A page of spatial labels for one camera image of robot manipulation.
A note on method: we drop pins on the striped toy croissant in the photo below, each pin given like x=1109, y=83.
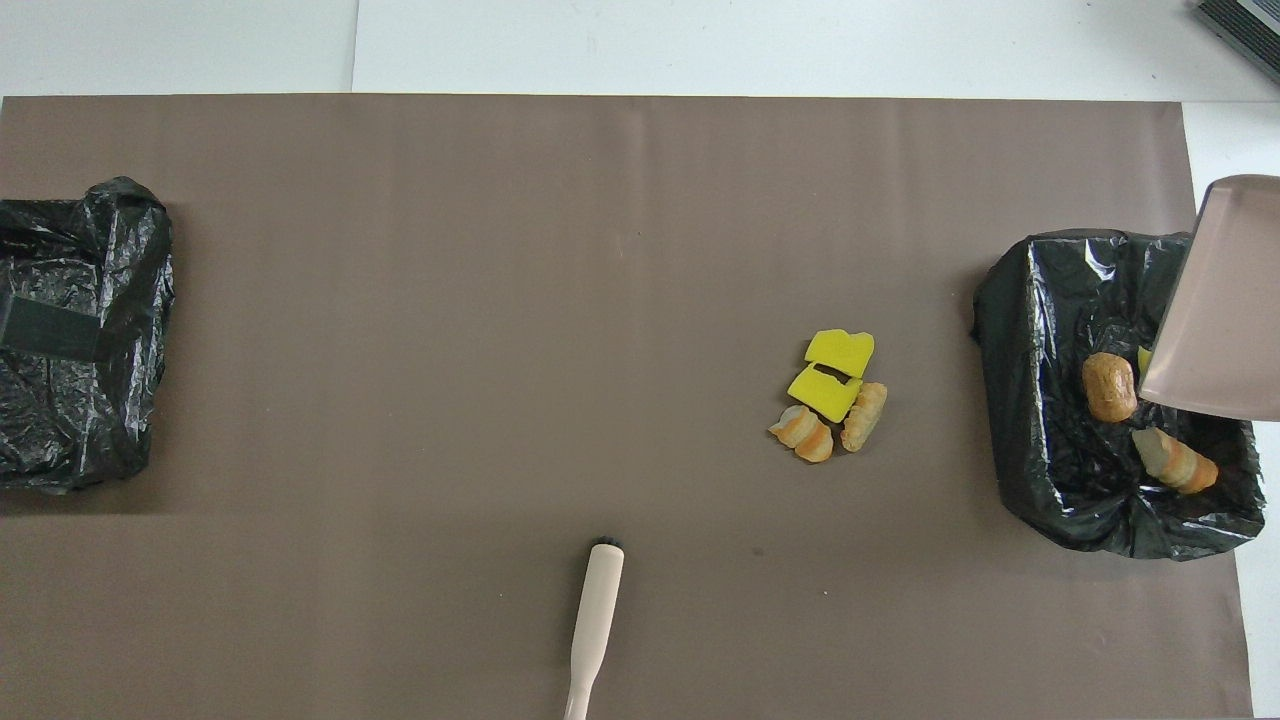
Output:
x=864, y=415
x=1175, y=462
x=802, y=432

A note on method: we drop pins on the yellow sponge piece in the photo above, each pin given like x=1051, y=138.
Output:
x=838, y=350
x=825, y=393

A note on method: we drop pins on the beige hand brush black bristles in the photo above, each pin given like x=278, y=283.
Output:
x=598, y=610

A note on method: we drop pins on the golden bread roll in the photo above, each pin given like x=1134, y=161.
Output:
x=1108, y=387

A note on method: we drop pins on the yellow sponge with green side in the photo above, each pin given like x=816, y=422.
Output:
x=1144, y=362

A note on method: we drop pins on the beige plastic dustpan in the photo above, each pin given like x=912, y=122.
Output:
x=1220, y=310

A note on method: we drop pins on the black bag lined bin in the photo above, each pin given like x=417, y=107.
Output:
x=1050, y=450
x=90, y=420

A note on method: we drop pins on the brown paper table mat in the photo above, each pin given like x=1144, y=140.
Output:
x=500, y=300

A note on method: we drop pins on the dark green tape strip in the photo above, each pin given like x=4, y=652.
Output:
x=50, y=330

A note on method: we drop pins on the dark ribbed device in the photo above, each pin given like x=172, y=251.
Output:
x=1245, y=30

